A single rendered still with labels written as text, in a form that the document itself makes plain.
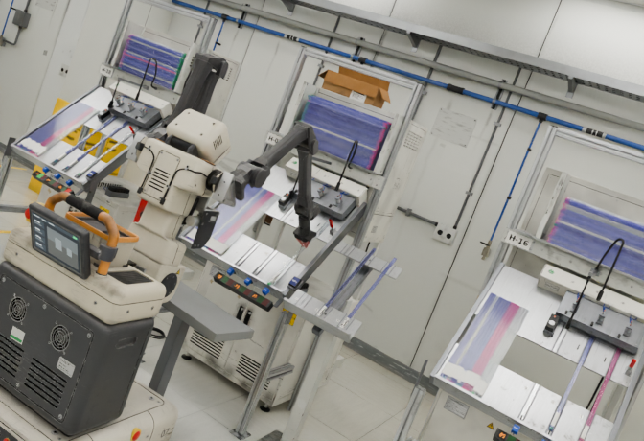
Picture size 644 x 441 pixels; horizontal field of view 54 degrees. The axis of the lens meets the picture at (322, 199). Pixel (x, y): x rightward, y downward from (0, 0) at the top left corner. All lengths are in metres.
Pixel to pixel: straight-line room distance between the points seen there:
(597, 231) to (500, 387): 0.82
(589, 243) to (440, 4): 2.61
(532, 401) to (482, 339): 0.32
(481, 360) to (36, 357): 1.70
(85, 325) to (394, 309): 3.07
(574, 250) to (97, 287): 2.00
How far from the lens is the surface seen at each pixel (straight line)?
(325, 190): 3.32
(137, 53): 4.33
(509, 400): 2.71
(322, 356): 3.00
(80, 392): 2.20
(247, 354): 3.47
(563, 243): 3.01
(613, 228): 3.00
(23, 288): 2.34
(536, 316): 2.95
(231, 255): 3.16
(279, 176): 3.52
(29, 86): 7.59
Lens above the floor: 1.50
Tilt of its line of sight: 6 degrees down
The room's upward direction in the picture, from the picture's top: 21 degrees clockwise
